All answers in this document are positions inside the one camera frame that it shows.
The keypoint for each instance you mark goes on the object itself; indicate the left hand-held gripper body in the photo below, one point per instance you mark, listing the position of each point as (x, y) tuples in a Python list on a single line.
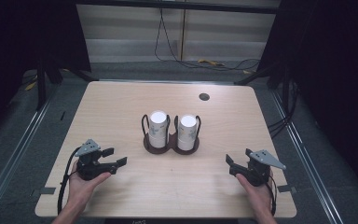
[(90, 165)]

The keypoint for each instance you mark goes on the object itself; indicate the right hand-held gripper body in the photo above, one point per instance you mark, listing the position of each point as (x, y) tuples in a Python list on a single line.
[(258, 172)]

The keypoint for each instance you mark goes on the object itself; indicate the stack of white paper cups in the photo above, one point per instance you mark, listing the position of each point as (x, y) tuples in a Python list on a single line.
[(158, 127), (187, 130)]

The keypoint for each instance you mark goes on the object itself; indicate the dark double cup holder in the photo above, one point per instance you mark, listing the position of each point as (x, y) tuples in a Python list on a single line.
[(171, 148)]

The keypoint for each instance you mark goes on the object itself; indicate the person's right hand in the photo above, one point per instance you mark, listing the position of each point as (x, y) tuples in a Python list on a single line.
[(261, 199)]

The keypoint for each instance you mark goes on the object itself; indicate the person's left hand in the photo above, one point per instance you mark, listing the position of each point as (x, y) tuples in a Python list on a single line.
[(80, 191)]

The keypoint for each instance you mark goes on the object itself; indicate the grey tape piece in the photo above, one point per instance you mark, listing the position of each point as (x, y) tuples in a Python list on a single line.
[(286, 188), (45, 190)]

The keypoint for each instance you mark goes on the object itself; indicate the dark round table grommet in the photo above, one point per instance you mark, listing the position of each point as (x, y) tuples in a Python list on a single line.
[(204, 96)]

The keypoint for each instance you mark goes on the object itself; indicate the black metal stand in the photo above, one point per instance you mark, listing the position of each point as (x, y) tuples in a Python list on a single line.
[(276, 76), (41, 84)]

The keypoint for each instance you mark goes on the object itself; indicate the yellow strip on floor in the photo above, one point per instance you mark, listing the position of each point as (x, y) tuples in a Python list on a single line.
[(211, 62)]

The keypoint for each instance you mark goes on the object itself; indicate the small yellow tape piece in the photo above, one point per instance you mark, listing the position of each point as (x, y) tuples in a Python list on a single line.
[(30, 86)]

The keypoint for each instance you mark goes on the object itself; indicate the black curtain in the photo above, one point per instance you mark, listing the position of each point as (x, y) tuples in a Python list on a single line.
[(21, 34), (332, 62)]

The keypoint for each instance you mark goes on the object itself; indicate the metal floor rail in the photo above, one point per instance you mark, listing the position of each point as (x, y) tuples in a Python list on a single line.
[(304, 155), (18, 146)]

